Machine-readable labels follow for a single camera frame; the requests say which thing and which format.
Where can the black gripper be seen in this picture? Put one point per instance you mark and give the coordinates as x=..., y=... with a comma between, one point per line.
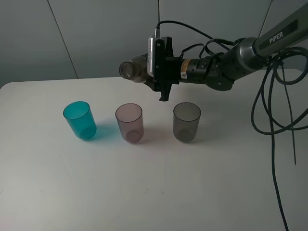
x=171, y=71

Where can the brown translucent water bottle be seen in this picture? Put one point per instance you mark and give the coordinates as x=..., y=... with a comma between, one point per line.
x=135, y=69

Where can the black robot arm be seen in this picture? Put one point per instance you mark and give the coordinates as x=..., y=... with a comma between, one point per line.
x=220, y=70

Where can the grey translucent plastic cup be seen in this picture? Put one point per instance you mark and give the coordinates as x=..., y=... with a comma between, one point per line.
x=186, y=118

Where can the pink translucent plastic cup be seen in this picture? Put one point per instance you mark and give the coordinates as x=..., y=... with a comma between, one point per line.
x=130, y=122

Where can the teal plastic cup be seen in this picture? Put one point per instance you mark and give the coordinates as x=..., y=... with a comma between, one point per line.
x=80, y=119

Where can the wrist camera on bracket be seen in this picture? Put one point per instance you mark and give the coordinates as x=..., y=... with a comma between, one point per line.
x=155, y=50

